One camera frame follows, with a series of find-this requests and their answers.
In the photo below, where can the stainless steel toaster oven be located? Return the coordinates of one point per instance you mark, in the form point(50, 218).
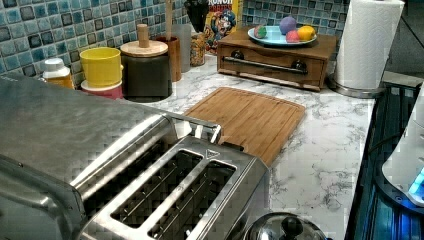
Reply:
point(65, 154)

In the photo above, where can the bamboo cutting board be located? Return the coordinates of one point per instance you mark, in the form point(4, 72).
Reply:
point(259, 123)

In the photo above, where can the glass jar with cereal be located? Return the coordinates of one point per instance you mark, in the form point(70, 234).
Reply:
point(197, 49)

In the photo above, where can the black canister with wooden lid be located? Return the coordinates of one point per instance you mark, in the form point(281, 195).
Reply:
point(146, 73)

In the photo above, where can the brown wooden utensil holder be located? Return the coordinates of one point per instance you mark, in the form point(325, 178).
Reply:
point(174, 54)

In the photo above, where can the grey tall canister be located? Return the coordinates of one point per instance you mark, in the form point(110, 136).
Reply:
point(183, 33)

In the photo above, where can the light blue plate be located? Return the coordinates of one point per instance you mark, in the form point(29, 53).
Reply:
point(275, 38)

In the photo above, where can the cereal box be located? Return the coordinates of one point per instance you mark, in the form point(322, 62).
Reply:
point(222, 19)

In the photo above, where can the green pink toy fruit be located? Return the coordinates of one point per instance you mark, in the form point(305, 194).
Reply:
point(260, 32)

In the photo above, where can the pink bowl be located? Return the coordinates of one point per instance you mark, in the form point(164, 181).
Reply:
point(111, 92)

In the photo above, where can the wooden drawer box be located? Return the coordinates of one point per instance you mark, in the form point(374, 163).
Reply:
point(303, 66)

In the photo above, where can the black kitchen utensils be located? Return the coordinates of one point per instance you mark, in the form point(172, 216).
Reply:
point(197, 11)

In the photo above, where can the steel pot lid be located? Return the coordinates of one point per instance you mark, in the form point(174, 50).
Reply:
point(283, 226)

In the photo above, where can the yellow cup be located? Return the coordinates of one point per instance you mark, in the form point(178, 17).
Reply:
point(101, 66)

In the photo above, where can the purple toy ball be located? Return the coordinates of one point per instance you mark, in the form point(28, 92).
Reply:
point(287, 24)

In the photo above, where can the yellow toy fruit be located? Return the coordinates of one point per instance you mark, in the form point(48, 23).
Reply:
point(306, 33)

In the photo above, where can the metal paper towel holder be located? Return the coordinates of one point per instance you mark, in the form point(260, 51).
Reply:
point(352, 92)

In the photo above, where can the white capped orange bottle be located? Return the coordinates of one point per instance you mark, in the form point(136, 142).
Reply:
point(57, 73)

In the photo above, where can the white paper towel roll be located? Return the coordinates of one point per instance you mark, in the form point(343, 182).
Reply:
point(366, 41)

